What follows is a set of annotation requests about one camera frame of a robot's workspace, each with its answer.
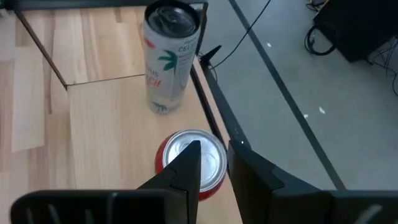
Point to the Celsius Peach Vibe can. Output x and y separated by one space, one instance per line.
168 77

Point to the black aluminium table frame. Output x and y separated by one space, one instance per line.
224 105

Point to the black floor equipment box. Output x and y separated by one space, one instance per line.
357 28

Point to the red soda can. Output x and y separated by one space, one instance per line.
214 161

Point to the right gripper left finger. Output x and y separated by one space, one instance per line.
183 189

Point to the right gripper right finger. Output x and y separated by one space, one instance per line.
258 193

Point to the wooden shelf black metal frame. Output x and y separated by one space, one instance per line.
109 140

